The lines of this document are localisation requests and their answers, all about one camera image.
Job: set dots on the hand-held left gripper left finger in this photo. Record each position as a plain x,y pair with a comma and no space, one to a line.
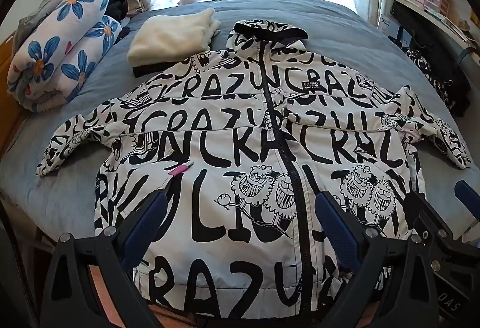
144,226

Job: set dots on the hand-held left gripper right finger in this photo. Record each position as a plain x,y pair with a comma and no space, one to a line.
337,228

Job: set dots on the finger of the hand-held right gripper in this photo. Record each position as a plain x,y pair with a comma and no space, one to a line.
468,198
427,213

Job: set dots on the black and white printed jacket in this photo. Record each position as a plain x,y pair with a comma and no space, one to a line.
232,148

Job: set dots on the dark bundled clothes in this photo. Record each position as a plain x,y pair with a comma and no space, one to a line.
118,5

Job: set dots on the black and white patterned cloth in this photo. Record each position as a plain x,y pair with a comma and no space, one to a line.
425,67

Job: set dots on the folded black garment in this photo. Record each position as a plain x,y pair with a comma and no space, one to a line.
142,71

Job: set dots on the black bag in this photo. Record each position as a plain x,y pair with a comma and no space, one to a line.
438,39

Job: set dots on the orange wooden cabinet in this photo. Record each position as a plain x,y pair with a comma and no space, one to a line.
7,99

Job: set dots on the folded cream fleece garment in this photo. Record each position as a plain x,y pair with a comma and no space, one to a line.
172,33

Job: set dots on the rolled blue floral quilt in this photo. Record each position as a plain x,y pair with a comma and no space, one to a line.
63,47

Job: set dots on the blue bed blanket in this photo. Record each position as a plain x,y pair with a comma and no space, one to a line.
322,20

